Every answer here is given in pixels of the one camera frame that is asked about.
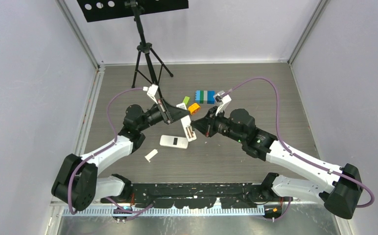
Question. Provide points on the white remote with red keypad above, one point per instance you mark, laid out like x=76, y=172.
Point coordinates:
x=173, y=142

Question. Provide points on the green toy brick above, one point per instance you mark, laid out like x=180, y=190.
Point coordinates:
x=186, y=100

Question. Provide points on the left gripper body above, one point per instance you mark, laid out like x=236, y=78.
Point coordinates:
x=152, y=117

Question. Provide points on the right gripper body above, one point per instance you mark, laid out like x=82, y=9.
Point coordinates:
x=222, y=126

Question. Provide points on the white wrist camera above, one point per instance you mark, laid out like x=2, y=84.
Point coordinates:
x=151, y=92
x=222, y=99

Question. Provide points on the long white battery cover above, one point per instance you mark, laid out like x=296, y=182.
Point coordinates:
x=151, y=154

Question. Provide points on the orange toy brick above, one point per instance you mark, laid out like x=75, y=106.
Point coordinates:
x=194, y=108

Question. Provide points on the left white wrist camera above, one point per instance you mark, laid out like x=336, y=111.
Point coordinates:
x=151, y=92

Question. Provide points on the blue green toy block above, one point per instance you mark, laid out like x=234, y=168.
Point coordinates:
x=204, y=97

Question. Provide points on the black tripod stand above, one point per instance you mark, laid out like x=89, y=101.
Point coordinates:
x=145, y=48

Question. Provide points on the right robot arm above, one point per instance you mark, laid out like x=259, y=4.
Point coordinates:
x=327, y=184

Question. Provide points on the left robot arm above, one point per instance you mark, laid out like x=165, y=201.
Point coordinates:
x=77, y=182

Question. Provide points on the white air conditioner remote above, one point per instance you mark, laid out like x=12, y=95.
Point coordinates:
x=188, y=130

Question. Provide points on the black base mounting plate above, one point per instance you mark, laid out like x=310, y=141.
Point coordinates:
x=197, y=195

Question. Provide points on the black perforated plate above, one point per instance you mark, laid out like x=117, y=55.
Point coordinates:
x=101, y=10

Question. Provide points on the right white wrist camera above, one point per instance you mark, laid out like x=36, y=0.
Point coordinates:
x=222, y=99

